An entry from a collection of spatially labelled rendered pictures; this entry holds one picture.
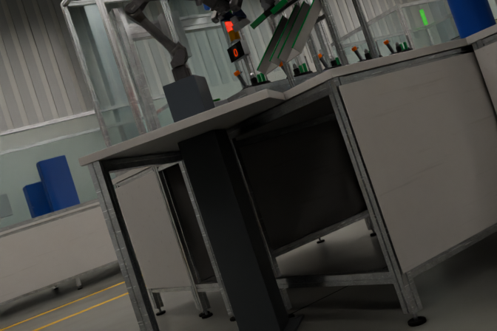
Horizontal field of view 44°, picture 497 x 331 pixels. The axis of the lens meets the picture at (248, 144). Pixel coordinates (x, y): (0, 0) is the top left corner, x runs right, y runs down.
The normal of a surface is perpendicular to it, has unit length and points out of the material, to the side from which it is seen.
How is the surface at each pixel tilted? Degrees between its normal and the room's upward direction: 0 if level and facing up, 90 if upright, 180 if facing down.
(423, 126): 90
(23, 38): 90
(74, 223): 90
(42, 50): 90
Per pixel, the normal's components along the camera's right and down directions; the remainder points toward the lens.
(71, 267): 0.47, -0.20
